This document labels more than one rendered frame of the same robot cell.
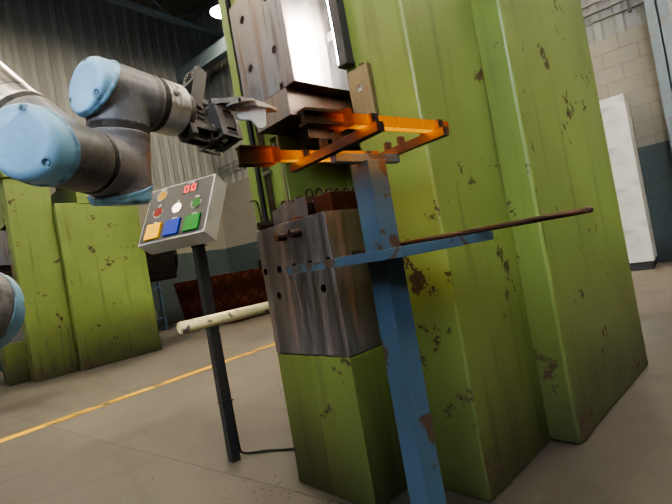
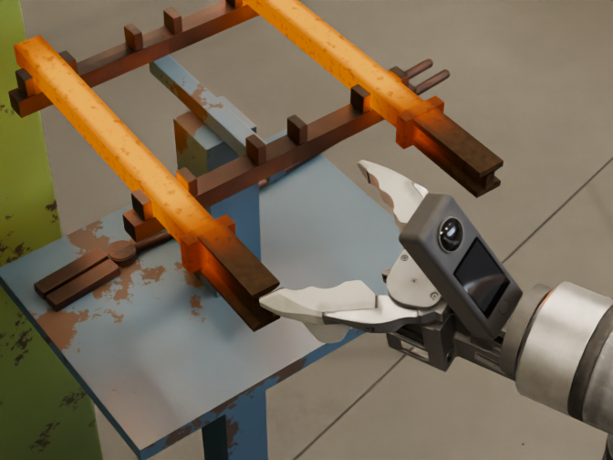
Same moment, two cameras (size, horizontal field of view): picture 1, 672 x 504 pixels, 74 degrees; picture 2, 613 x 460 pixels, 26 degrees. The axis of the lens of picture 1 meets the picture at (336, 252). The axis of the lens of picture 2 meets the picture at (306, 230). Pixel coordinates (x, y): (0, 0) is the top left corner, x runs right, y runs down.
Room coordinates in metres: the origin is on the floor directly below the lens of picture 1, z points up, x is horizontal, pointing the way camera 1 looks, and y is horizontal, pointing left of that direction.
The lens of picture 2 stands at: (0.94, 0.88, 1.82)
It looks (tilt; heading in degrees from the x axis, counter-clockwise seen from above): 45 degrees down; 272
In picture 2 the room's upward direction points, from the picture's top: straight up
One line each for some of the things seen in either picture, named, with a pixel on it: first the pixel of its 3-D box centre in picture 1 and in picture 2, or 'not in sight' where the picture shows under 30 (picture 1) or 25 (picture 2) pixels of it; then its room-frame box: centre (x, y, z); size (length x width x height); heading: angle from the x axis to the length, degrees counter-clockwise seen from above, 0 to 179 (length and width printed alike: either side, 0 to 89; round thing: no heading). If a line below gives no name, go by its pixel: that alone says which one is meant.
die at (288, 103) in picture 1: (315, 116); not in sight; (1.71, -0.01, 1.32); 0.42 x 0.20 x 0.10; 133
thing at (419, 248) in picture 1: (383, 253); (224, 276); (1.07, -0.11, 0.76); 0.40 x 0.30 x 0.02; 39
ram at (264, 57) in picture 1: (311, 48); not in sight; (1.68, -0.04, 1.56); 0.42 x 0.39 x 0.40; 133
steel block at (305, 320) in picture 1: (356, 275); not in sight; (1.68, -0.06, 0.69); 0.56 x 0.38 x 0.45; 133
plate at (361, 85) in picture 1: (362, 94); not in sight; (1.43, -0.17, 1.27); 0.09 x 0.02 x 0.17; 43
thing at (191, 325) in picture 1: (232, 315); not in sight; (1.76, 0.44, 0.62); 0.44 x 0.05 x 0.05; 133
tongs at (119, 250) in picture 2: (449, 235); (260, 172); (1.04, -0.26, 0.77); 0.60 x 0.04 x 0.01; 44
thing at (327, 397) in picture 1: (377, 396); not in sight; (1.68, -0.06, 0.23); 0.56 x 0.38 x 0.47; 133
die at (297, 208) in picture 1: (332, 209); not in sight; (1.71, -0.01, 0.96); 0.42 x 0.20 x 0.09; 133
